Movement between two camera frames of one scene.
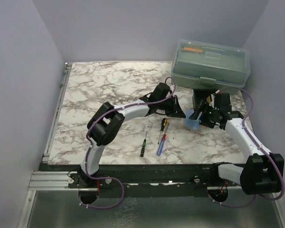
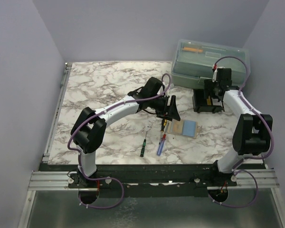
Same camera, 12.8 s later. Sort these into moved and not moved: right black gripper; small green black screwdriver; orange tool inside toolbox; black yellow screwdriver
Moved: right black gripper
Not moved: small green black screwdriver; black yellow screwdriver; orange tool inside toolbox
